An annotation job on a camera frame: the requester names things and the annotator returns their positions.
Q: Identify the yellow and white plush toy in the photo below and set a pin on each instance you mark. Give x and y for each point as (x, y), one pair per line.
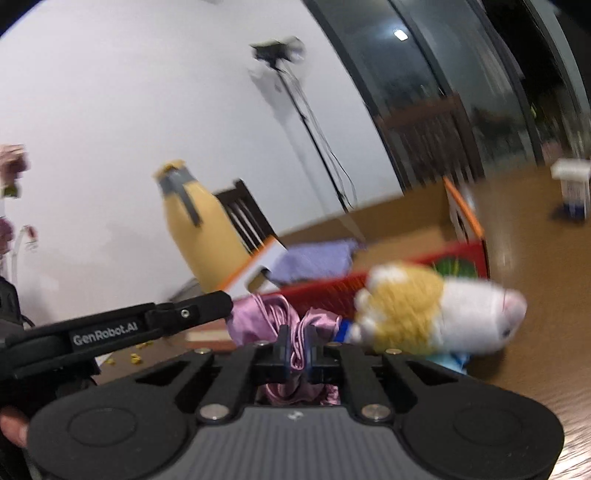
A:
(415, 309)

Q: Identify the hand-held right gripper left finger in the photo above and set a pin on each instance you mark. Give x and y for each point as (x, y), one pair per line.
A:
(287, 356)

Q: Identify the red cardboard box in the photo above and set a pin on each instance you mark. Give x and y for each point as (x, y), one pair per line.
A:
(323, 290)

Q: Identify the pink satin cloth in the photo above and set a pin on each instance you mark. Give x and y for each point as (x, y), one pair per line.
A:
(258, 318)

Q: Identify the dried pink flowers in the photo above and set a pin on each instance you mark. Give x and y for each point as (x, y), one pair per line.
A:
(9, 161)

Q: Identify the person's left hand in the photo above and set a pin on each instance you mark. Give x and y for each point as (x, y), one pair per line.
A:
(11, 427)

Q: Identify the lavender cloth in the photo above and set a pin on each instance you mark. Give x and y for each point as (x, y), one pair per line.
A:
(314, 261)

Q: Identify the light blue plush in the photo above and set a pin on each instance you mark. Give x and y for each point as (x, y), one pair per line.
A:
(455, 362)

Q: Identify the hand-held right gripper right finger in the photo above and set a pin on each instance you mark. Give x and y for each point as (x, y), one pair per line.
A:
(310, 364)

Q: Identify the black studio light stand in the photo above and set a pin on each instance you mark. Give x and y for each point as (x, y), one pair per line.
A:
(273, 50)

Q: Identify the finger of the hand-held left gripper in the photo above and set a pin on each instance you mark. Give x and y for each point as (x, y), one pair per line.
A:
(198, 311)

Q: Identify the pile of yellow candies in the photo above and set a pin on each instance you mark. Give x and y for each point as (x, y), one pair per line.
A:
(135, 357)

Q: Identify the dark wooden chair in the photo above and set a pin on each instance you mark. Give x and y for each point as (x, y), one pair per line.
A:
(249, 217)

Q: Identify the yellow thermos jug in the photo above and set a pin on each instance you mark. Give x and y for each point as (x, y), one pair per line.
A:
(207, 230)

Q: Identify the small white carton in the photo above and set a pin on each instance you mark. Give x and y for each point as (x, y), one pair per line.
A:
(572, 171)

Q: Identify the sliding glass door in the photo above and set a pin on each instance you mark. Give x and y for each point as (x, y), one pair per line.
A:
(415, 92)

